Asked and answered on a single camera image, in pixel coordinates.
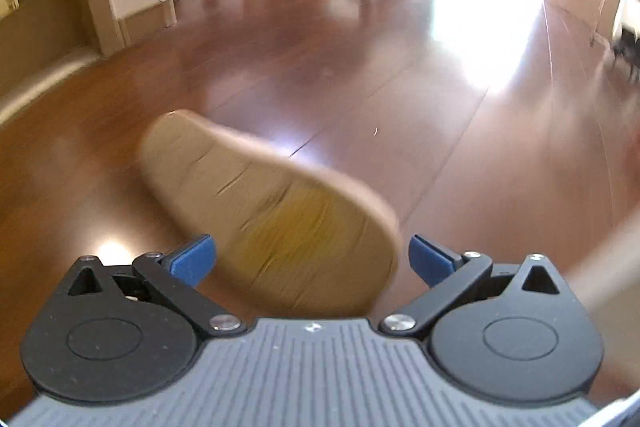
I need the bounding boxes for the slipper tan sole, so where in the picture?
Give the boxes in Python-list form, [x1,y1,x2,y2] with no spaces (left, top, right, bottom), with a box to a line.
[139,109,401,317]

